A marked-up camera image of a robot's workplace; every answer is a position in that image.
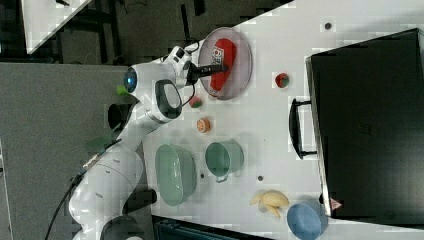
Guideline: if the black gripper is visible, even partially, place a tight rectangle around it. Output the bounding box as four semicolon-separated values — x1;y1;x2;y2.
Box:
186;63;228;85

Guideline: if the red plush ketchup bottle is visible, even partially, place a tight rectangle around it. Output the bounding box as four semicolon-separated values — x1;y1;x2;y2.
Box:
209;38;237;98

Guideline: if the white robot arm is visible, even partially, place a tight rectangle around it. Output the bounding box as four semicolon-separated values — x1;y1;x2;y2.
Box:
69;46;229;240

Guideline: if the grey round plate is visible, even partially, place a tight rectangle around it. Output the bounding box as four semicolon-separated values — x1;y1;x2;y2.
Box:
198;27;253;100

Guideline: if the light red toy strawberry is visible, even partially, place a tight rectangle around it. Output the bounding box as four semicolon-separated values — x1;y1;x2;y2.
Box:
189;96;203;108

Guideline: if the toy orange slice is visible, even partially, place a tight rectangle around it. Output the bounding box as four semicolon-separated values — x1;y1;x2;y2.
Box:
197;118;211;133

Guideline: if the dark red toy strawberry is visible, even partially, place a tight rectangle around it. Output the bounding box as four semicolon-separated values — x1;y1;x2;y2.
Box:
275;73;289;88

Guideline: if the green toy at corner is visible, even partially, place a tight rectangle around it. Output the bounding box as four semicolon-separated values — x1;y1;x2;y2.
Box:
116;85;128;96

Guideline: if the green metal cup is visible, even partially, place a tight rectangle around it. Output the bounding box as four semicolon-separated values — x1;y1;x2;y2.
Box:
205;139;244;183

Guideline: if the green oval colander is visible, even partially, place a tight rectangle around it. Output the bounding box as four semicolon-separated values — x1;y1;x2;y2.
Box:
155;144;197;207

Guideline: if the green slotted spatula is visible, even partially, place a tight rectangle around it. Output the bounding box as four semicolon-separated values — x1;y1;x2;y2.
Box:
84;124;122;152

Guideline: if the toy yellow chicken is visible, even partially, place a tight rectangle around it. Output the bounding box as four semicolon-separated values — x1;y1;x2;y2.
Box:
249;190;290;218

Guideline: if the silver toaster oven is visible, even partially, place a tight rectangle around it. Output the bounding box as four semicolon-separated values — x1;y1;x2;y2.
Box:
305;28;424;229

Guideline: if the white side table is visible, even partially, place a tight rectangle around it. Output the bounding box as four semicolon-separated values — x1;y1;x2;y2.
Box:
20;0;93;54

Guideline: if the blue bowl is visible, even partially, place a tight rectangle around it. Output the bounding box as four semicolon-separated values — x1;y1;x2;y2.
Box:
287;202;328;240

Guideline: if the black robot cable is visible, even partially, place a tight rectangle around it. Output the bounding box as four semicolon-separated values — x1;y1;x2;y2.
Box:
44;138;123;240

